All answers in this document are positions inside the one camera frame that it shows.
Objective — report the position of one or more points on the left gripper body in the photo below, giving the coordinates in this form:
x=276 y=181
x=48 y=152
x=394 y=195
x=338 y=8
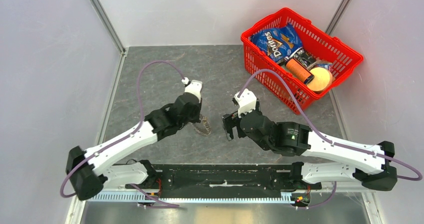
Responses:
x=194 y=118

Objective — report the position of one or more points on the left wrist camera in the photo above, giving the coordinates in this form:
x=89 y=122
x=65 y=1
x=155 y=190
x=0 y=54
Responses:
x=193 y=86

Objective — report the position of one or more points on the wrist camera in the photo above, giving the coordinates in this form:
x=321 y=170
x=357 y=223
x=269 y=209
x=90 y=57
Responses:
x=246 y=102
x=193 y=86

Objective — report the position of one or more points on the round yellow sponge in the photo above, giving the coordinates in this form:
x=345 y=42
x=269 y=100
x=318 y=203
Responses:
x=323 y=78

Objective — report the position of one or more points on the slotted cable duct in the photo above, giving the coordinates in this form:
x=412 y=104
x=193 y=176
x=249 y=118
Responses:
x=135 y=196

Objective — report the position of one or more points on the black snack packet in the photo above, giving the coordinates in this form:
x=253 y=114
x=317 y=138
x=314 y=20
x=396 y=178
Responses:
x=304 y=58

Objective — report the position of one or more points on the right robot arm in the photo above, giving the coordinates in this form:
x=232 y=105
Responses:
x=347 y=161

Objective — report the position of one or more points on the blue Doritos chip bag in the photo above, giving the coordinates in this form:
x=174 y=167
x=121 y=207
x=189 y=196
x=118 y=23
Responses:
x=277 y=43

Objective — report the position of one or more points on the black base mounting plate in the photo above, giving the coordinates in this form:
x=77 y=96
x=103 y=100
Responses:
x=225 y=181

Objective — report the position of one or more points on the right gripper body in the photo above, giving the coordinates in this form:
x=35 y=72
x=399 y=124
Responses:
x=264 y=145

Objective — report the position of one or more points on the red plastic basket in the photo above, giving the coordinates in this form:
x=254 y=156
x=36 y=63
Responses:
x=330 y=52

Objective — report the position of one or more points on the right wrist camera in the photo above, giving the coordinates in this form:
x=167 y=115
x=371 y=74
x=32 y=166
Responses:
x=246 y=102

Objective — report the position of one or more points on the orange cylindrical can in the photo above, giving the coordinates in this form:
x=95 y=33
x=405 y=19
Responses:
x=299 y=71

